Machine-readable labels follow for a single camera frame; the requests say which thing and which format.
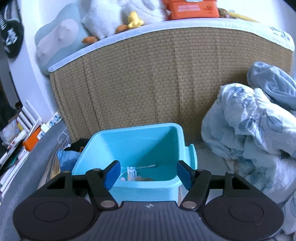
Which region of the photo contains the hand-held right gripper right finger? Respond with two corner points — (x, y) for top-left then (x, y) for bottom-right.
(177, 160), (269, 211)

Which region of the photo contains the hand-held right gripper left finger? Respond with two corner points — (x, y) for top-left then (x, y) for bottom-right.
(29, 160), (122, 211)

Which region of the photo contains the blue plastic storage bin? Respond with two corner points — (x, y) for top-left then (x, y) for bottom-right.
(72, 123), (199, 205)

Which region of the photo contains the black cloth orange print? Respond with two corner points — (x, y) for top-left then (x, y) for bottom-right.
(63, 138), (89, 153)

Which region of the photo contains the blue cloth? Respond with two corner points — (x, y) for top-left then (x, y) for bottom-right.
(57, 149), (80, 173)

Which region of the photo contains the blue floral quilt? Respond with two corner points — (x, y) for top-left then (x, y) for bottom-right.
(201, 61), (296, 235)

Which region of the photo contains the white power strip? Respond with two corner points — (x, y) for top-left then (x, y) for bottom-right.
(36, 112), (63, 141)

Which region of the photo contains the orange box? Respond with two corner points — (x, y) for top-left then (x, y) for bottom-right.
(22, 127), (44, 151)

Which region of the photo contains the white router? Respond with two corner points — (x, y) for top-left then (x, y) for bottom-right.
(17, 100), (43, 137)

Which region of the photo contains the woven rattan headboard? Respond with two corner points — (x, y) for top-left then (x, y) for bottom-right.
(49, 24), (294, 143)

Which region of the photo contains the stack of books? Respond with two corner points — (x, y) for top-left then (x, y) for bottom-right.
(0, 148), (30, 197)

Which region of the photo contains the pile of plastic packaging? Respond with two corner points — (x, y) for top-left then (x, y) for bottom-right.
(0, 120), (28, 149)

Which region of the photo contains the light blue pillow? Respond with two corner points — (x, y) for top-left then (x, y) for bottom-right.
(35, 3), (89, 76)

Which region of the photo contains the white plush duck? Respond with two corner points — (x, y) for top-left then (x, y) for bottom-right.
(81, 0), (171, 44)

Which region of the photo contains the orange first aid kit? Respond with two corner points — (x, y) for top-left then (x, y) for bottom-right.
(162, 0), (220, 21)

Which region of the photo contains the yellow object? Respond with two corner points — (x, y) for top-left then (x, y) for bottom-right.
(217, 8), (259, 23)

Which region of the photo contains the black cap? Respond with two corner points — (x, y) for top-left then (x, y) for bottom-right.
(0, 0), (25, 58)

